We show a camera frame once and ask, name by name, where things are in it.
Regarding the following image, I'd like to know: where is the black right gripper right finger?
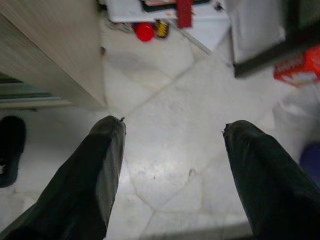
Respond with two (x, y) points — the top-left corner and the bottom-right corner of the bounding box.
(223, 119), (320, 240)

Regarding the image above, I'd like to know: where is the purple plastic bucket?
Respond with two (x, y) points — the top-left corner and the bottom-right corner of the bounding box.
(299, 142), (320, 187)

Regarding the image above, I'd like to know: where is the black slipper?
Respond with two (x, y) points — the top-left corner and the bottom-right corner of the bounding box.
(0, 115), (27, 188)

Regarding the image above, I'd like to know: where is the red rectangular box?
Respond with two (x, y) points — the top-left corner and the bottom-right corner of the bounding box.
(176, 0), (194, 29)

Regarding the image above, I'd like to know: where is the beige wooden cabinet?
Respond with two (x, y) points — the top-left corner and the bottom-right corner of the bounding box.
(0, 0), (110, 112)

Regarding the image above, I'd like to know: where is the red cardboard box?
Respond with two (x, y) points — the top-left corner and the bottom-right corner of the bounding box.
(273, 46), (320, 87)

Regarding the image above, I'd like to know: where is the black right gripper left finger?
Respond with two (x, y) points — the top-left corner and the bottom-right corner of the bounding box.
(0, 115), (127, 240)

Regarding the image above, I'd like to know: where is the yellow black striped item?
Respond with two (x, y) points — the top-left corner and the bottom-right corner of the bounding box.
(155, 19), (170, 39)

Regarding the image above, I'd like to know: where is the white plastic tray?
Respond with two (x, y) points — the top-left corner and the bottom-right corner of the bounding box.
(107, 0), (230, 55)

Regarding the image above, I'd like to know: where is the red round lid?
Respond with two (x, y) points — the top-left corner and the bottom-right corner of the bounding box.
(135, 22), (155, 43)

